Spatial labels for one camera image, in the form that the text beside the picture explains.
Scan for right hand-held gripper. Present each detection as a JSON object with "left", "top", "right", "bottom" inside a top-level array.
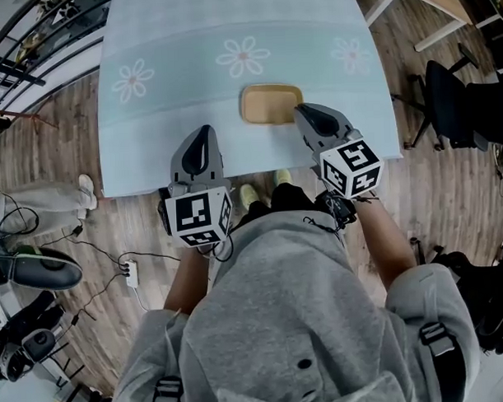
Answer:
[{"left": 293, "top": 100, "right": 388, "bottom": 203}]

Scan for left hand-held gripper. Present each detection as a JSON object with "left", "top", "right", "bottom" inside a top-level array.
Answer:
[{"left": 161, "top": 124, "right": 236, "bottom": 251}]

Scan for person's right forearm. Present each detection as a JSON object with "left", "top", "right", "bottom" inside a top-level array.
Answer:
[{"left": 352, "top": 194, "right": 419, "bottom": 301}]

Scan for person's left forearm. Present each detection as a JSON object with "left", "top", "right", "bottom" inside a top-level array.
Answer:
[{"left": 160, "top": 245, "right": 217, "bottom": 320}]

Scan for person's left yellow shoe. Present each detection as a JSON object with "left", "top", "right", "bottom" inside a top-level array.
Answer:
[{"left": 238, "top": 183, "right": 258, "bottom": 213}]

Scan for light blue floral tablecloth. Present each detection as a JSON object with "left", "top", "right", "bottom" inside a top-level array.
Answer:
[{"left": 92, "top": 0, "right": 404, "bottom": 199}]

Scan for black trousers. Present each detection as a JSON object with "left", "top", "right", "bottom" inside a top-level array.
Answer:
[{"left": 236, "top": 181, "right": 332, "bottom": 229}]

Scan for black belt device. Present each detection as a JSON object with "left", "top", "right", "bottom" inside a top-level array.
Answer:
[{"left": 319, "top": 190, "right": 359, "bottom": 231}]

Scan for black office chair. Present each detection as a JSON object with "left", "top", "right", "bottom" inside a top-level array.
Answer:
[
  {"left": 389, "top": 42, "right": 491, "bottom": 156},
  {"left": 464, "top": 77, "right": 503, "bottom": 148}
]

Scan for white power strip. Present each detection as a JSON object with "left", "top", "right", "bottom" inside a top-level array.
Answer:
[{"left": 122, "top": 259, "right": 139, "bottom": 290}]

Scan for grey hooded sweatshirt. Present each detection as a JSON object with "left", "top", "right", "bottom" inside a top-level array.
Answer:
[{"left": 105, "top": 203, "right": 484, "bottom": 402}]

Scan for dark round seat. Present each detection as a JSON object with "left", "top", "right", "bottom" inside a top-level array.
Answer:
[{"left": 8, "top": 242, "right": 84, "bottom": 292}]

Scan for black metal railing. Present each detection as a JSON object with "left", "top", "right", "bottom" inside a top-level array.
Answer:
[{"left": 0, "top": 0, "right": 118, "bottom": 119}]

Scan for black backpack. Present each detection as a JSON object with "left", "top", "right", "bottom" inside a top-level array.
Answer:
[{"left": 436, "top": 248, "right": 503, "bottom": 355}]

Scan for black power cable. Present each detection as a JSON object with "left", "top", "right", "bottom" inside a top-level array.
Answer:
[
  {"left": 36, "top": 222, "right": 127, "bottom": 273},
  {"left": 118, "top": 249, "right": 183, "bottom": 268},
  {"left": 51, "top": 272, "right": 132, "bottom": 339}
]

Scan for white power cable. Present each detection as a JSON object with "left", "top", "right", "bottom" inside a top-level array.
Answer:
[{"left": 133, "top": 285, "right": 153, "bottom": 313}]

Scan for black and grey backpack strap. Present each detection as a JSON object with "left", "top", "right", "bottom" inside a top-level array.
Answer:
[
  {"left": 149, "top": 375, "right": 185, "bottom": 402},
  {"left": 418, "top": 320, "right": 469, "bottom": 402}
]

